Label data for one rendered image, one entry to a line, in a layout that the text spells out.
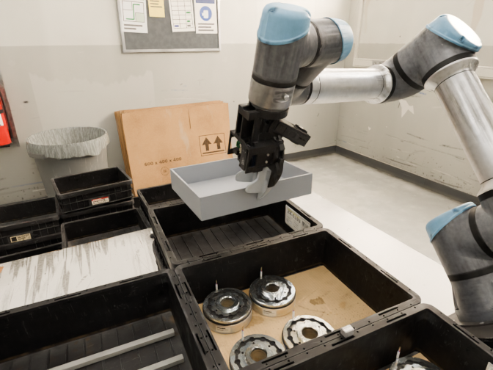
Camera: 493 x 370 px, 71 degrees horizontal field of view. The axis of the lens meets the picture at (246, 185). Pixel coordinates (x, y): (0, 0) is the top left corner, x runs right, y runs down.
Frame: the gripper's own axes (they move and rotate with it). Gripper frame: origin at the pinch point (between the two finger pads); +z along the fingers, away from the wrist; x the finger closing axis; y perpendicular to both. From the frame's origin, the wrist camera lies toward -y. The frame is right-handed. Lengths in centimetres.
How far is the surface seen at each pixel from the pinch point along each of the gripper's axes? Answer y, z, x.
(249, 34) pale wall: -162, 41, -258
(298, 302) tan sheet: -4.5, 21.3, 15.7
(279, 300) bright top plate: 1.1, 18.4, 14.9
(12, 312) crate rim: 48, 16, -3
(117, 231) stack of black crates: 11, 102, -101
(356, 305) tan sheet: -14.6, 19.3, 22.9
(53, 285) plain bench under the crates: 43, 49, -34
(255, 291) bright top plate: 3.7, 20.0, 10.0
